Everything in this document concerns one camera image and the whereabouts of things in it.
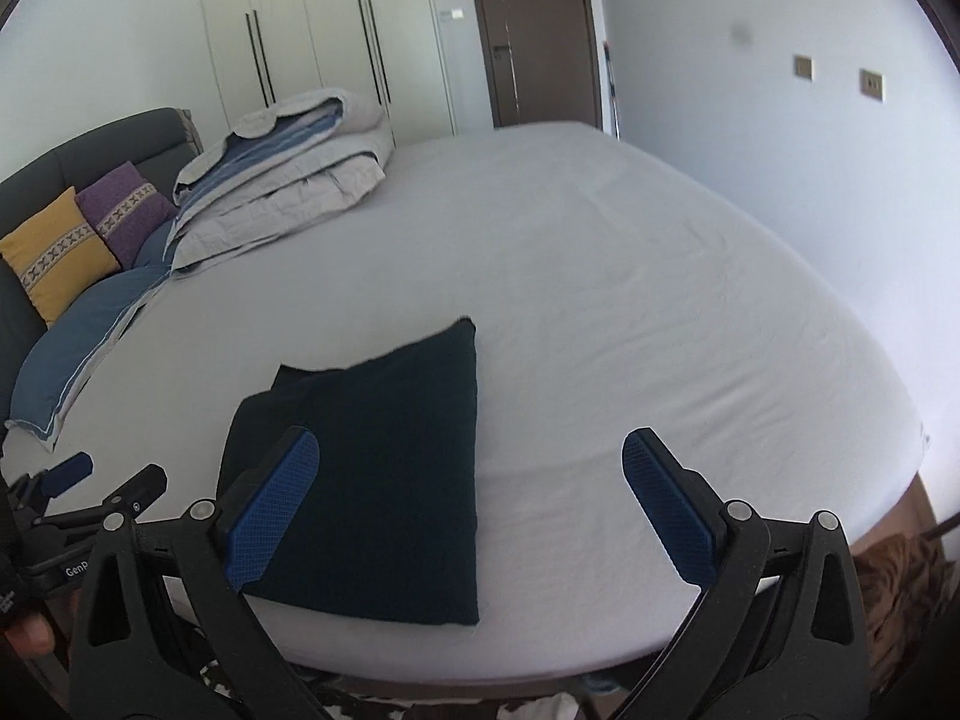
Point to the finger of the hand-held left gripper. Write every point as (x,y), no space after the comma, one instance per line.
(67,472)
(131,493)

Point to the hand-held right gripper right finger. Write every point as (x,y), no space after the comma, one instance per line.
(667,510)

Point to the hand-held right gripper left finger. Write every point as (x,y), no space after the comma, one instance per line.
(274,510)

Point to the dark green knit sweater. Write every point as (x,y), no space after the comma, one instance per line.
(390,465)

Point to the person's left hand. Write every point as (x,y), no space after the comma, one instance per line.
(30,634)

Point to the blue pillow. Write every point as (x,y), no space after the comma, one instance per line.
(75,345)
(154,247)

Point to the bed with white sheet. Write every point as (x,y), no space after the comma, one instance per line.
(600,315)

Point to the yellow patterned cushion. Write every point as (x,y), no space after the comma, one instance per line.
(56,255)

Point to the purple patterned cushion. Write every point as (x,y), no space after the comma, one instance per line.
(124,210)

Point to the dark grey headboard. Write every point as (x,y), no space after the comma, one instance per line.
(45,161)

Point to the folded grey blue duvet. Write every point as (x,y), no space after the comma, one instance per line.
(285,172)

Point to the white wardrobe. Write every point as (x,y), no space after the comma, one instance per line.
(315,22)

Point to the brown door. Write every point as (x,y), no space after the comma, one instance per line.
(540,30)

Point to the brown wall switch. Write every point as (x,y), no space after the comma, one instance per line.
(803,67)
(872,84)

